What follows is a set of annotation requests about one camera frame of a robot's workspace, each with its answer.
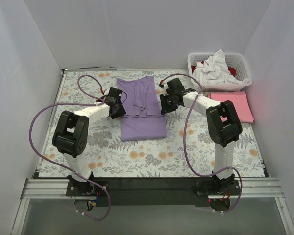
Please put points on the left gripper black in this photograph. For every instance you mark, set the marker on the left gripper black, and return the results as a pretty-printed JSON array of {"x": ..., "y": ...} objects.
[{"x": 119, "y": 110}]

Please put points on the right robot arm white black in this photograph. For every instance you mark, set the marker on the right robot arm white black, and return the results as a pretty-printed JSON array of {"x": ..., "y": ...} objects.
[{"x": 224, "y": 128}]

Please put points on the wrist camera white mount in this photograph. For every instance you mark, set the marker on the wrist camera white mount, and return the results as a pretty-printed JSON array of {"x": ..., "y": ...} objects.
[
  {"x": 164, "y": 87},
  {"x": 103, "y": 98}
]

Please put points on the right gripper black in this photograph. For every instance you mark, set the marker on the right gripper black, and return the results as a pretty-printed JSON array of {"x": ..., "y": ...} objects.
[{"x": 165, "y": 103}]

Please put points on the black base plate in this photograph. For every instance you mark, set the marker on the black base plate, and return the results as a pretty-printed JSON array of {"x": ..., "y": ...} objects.
[{"x": 152, "y": 191}]

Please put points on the aluminium rail frame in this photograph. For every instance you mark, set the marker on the aluminium rail frame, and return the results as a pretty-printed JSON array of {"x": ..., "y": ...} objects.
[{"x": 260, "y": 209}]

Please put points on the white plastic laundry basket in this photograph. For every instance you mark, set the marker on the white plastic laundry basket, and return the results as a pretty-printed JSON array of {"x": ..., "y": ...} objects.
[{"x": 233, "y": 60}]

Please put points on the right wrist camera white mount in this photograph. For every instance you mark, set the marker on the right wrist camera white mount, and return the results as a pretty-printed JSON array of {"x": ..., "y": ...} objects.
[{"x": 164, "y": 87}]

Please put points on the white crumpled t shirt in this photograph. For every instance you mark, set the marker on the white crumpled t shirt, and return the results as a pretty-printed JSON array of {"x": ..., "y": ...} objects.
[{"x": 214, "y": 71}]

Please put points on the red t shirt in basket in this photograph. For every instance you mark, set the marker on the red t shirt in basket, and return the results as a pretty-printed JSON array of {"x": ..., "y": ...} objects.
[{"x": 232, "y": 70}]

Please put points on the purple t shirt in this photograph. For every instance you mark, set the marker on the purple t shirt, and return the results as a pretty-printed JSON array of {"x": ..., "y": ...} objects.
[{"x": 143, "y": 119}]

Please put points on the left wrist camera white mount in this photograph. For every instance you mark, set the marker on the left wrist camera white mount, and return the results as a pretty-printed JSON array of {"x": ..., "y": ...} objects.
[{"x": 103, "y": 98}]

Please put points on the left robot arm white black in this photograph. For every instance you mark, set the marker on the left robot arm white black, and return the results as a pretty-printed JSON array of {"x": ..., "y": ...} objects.
[{"x": 71, "y": 134}]

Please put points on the floral patterned table mat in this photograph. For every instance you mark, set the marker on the floral patterned table mat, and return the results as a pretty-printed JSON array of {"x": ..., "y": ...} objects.
[{"x": 187, "y": 143}]

